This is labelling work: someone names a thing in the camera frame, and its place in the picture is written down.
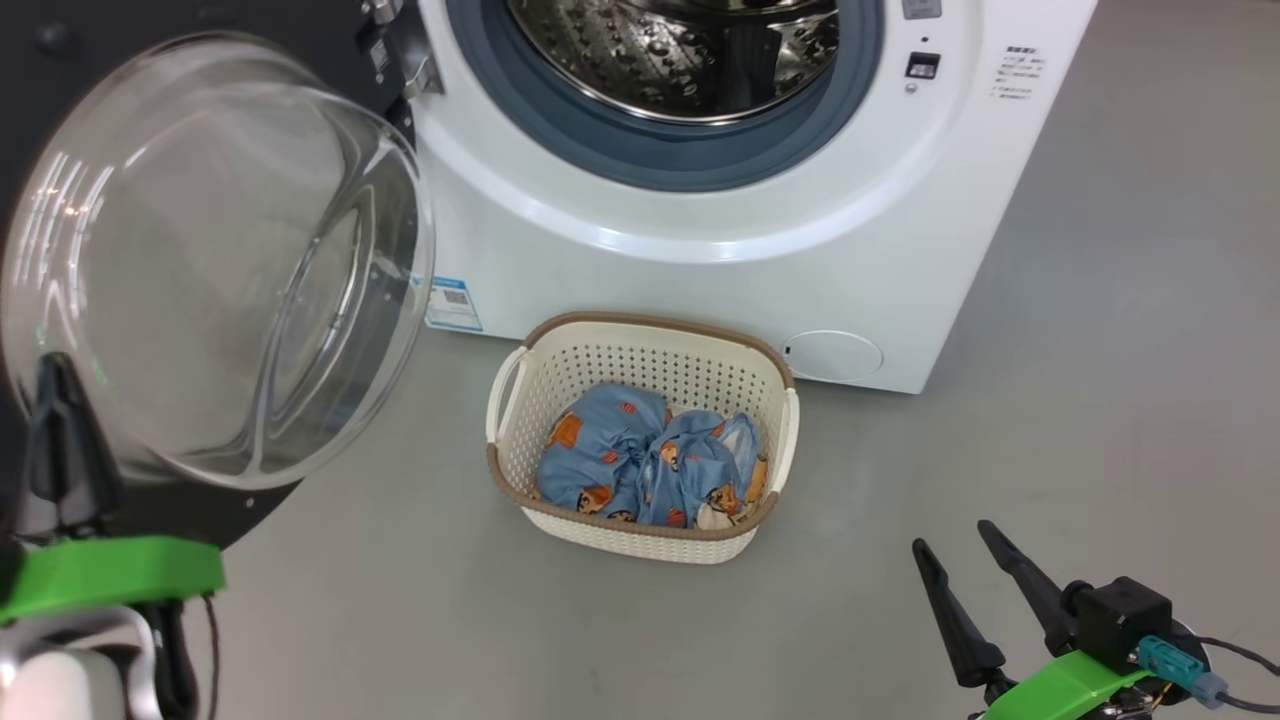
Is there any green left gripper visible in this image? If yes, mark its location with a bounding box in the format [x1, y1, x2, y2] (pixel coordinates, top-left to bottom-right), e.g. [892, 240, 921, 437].
[0, 352, 227, 626]

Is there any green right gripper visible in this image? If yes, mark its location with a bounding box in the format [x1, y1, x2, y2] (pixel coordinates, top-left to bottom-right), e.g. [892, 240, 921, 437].
[911, 520, 1176, 720]

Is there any black round glass washer door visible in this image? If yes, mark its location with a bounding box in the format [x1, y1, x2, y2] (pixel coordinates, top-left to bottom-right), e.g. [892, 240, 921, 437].
[0, 0, 438, 553]

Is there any blue bear-print garment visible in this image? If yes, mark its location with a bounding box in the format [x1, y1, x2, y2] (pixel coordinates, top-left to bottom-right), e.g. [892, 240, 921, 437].
[537, 384, 673, 523]

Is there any white front-load washing machine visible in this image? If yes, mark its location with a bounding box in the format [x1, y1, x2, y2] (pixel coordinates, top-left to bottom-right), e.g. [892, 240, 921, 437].
[405, 0, 1099, 395]

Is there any black metal door hinge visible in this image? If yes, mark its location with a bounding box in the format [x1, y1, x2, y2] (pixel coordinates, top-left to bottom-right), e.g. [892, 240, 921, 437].
[358, 0, 446, 101]

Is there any stainless steel washer drum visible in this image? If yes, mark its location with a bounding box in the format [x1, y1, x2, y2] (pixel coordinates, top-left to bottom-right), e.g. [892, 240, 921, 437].
[507, 0, 841, 126]

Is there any round white filter cover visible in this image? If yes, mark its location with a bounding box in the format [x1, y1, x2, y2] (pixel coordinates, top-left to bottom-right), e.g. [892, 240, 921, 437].
[780, 330, 885, 382]

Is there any blue energy label sticker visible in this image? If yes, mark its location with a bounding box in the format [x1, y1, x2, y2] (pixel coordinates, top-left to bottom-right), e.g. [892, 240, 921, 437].
[425, 277, 484, 333]

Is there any cream perforated laundry basket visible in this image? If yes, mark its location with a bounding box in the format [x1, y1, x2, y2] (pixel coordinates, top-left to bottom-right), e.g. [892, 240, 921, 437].
[485, 311, 801, 566]

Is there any teal cable connector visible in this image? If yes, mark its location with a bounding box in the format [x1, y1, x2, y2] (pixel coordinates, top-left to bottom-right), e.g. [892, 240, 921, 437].
[1137, 635, 1229, 711]

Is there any thin black camera cable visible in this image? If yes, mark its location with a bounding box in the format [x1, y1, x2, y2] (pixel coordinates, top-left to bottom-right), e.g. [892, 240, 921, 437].
[1190, 636, 1280, 715]

